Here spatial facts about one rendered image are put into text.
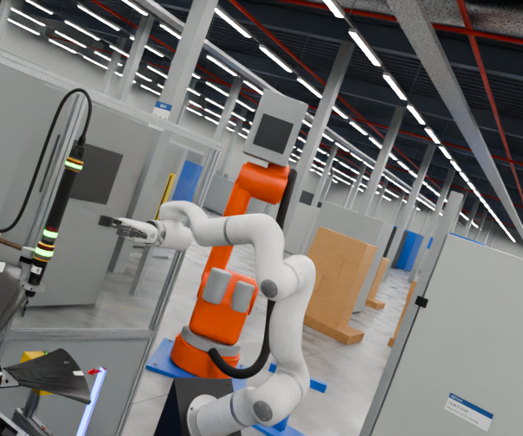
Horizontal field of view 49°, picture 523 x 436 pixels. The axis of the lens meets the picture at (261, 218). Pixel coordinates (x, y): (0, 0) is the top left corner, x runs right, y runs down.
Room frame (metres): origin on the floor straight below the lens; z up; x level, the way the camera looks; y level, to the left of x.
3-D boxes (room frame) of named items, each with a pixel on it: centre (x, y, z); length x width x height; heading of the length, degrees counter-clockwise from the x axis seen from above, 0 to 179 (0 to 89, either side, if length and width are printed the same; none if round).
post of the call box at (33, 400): (1.99, 0.55, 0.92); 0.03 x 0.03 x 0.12; 54
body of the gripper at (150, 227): (1.76, 0.35, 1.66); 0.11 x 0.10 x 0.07; 144
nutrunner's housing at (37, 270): (1.52, 0.52, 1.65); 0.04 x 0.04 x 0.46
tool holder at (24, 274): (1.52, 0.53, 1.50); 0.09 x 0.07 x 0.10; 89
